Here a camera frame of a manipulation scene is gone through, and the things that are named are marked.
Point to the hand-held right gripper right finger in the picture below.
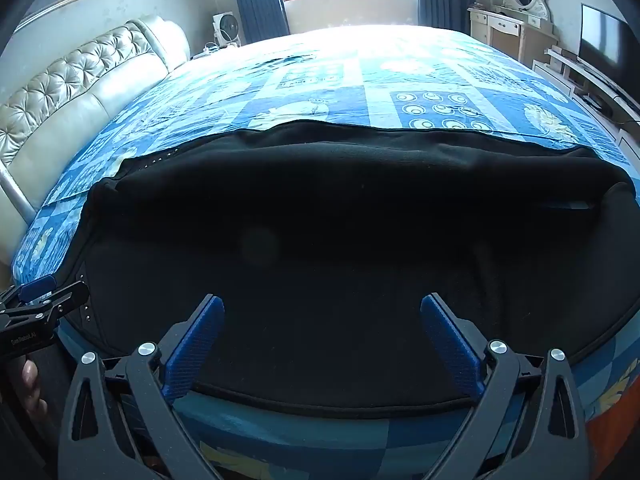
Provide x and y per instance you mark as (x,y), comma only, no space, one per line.
(450,340)

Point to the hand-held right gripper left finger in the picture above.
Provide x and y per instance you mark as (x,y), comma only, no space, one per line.
(200,340)

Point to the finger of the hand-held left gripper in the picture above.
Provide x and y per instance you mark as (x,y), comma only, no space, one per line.
(37,286)
(65,297)

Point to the black pants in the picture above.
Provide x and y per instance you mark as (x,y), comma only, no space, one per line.
(325,235)

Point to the person's left hand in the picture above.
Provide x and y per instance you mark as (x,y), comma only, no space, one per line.
(31,385)

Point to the orange bed base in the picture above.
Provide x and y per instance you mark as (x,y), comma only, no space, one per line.
(612,445)

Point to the beige tufted leather headboard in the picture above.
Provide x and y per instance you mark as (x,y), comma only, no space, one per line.
(75,90)

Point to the blue patterned bed sheet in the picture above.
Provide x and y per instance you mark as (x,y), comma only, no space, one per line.
(350,85)

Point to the white television stand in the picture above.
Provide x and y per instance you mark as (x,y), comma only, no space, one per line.
(565,70)

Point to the white box fan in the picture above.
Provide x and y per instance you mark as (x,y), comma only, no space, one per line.
(229,29)

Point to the white dressing table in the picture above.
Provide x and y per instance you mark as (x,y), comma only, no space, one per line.
(505,32)

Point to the black flat television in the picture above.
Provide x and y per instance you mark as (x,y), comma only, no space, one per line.
(605,45)

